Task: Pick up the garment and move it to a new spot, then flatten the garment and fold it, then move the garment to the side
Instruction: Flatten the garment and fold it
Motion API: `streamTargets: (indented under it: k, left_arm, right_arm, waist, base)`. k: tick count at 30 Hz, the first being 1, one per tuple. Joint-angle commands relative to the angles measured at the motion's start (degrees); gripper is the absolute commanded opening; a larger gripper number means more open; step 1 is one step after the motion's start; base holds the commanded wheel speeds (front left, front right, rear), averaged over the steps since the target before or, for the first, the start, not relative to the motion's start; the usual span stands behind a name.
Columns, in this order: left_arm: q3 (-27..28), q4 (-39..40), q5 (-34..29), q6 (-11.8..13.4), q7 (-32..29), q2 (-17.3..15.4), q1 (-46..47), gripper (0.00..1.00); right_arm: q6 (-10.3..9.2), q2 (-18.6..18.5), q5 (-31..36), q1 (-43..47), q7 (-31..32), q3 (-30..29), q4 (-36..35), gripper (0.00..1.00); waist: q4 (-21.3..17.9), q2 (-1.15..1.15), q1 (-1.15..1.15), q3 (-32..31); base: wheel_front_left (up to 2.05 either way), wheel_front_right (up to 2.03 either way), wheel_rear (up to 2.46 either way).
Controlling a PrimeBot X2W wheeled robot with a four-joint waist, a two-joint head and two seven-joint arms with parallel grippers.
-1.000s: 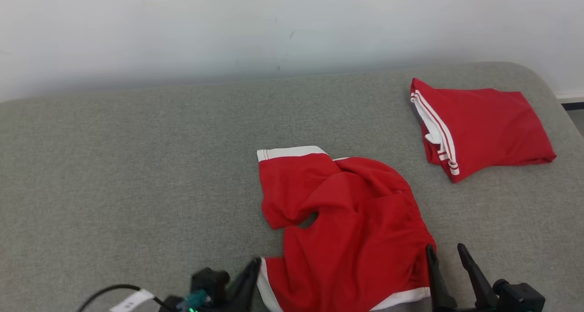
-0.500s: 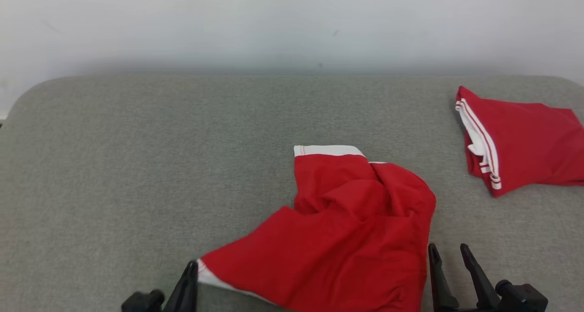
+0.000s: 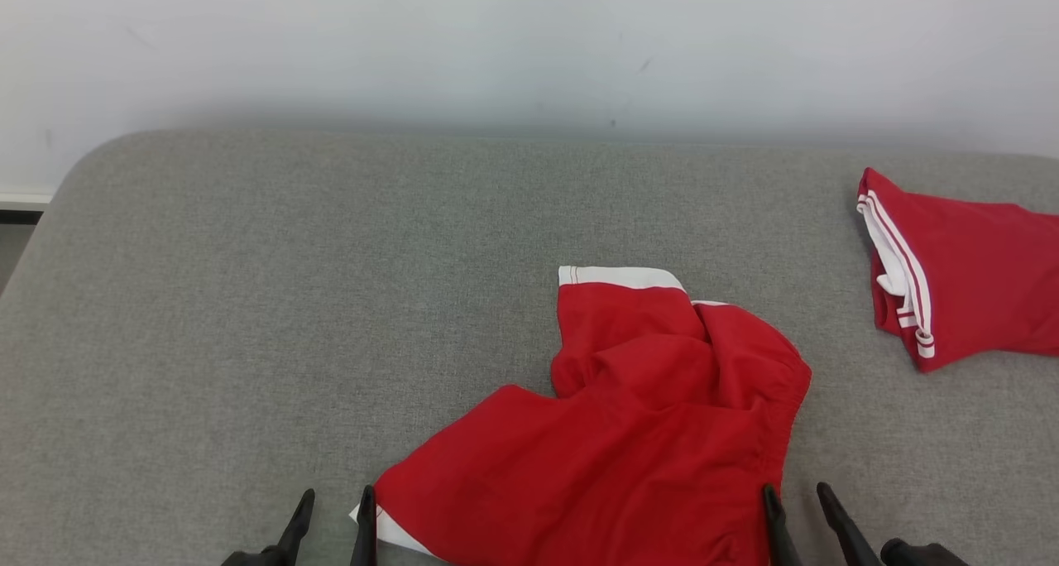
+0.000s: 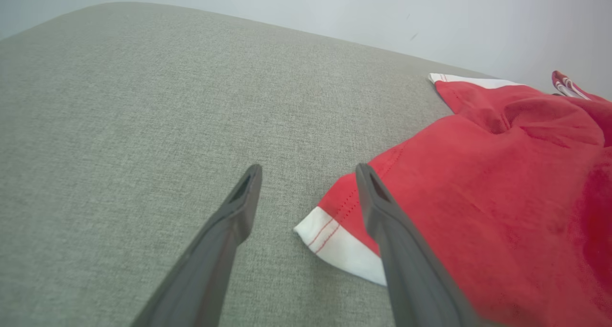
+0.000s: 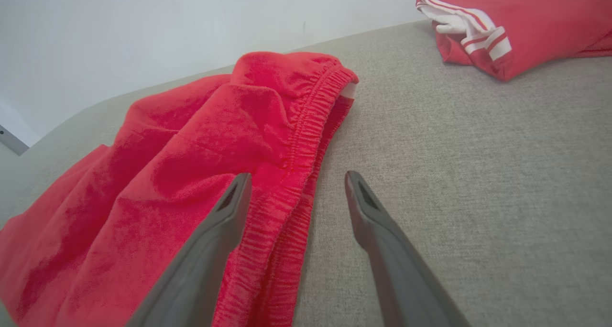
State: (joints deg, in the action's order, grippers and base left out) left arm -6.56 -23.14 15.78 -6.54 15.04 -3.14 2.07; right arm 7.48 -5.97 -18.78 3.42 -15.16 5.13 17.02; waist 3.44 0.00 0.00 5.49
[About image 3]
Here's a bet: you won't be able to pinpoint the red jersey with navy letters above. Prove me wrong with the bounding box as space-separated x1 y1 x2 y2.
855 166 1059 375

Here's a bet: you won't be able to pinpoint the red shorts with white trim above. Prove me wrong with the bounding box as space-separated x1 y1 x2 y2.
347 266 814 566

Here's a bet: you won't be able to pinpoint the grey fabric sofa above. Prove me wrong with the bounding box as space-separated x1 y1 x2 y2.
0 127 1059 566

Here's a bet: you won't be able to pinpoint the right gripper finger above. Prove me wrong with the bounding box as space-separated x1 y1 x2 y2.
816 482 883 566
761 483 803 566

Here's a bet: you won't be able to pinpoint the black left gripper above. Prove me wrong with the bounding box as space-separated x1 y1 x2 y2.
221 484 379 566

